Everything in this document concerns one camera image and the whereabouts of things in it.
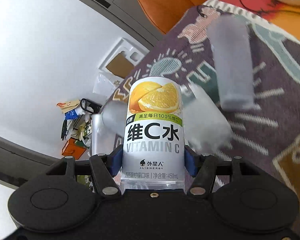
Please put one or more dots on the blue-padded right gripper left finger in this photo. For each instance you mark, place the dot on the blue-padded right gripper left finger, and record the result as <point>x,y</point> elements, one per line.
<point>103,170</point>

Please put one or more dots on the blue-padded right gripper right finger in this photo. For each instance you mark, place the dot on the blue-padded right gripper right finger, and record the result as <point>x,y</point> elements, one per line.
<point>202,169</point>

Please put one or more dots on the vitamin C label cup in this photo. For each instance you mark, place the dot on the vitamin C label cup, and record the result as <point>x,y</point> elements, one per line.
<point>154,144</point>

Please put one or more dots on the frosted cup far left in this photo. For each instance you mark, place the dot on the frosted cup far left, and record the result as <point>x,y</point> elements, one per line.
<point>99,135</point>

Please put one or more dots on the clear white-label cup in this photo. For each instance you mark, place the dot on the clear white-label cup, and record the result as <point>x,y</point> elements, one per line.
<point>205,127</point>

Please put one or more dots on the frosted tall cup centre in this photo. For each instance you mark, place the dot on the frosted tall cup centre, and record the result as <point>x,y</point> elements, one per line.
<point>114,116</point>

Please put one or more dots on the frosted cup right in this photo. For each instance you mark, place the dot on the frosted cup right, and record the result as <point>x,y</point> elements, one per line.
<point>229,39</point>

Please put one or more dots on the orange cardboard box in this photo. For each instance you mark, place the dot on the orange cardboard box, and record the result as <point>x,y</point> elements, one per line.
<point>73,148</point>

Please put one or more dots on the black cluttered shelf rack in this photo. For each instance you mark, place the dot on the black cluttered shelf rack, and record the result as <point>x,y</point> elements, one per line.
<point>77,123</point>

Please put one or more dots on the orange cartoon tablecloth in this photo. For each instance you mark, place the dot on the orange cartoon tablecloth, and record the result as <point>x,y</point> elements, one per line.
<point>284,16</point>

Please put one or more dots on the white foam packaging frame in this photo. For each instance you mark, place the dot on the white foam packaging frame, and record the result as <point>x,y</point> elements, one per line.
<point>121,60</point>

